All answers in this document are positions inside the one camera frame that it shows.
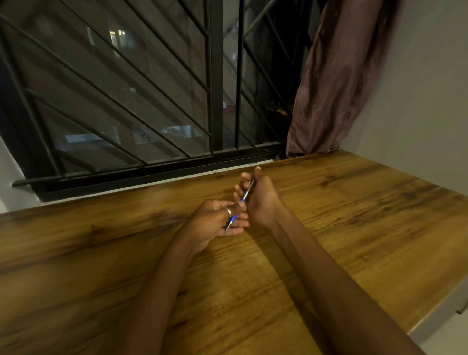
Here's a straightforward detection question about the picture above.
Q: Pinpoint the person's right hand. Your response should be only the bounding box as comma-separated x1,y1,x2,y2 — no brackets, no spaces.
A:
234,166,290,231

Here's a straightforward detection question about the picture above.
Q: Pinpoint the person's left hand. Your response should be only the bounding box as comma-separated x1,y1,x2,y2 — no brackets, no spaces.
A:
182,199,251,254

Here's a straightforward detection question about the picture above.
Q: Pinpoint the blue and silver pen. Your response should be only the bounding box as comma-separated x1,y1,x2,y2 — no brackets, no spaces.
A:
225,178,256,232

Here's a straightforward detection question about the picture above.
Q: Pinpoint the person's left forearm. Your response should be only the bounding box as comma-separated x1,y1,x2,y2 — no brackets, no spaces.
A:
98,230,202,355

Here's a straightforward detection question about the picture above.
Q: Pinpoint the person's right forearm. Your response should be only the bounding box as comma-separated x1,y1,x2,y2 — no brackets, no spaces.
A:
269,210,429,355

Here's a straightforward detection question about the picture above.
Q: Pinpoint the mauve curtain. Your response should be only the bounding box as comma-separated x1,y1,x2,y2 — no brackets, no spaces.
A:
285,0,403,160

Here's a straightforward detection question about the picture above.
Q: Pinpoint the black metal window grille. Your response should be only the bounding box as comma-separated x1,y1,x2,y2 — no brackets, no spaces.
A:
0,0,316,177

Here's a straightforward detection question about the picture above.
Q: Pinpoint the white cabinet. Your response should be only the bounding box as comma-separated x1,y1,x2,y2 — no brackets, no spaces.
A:
407,277,468,355

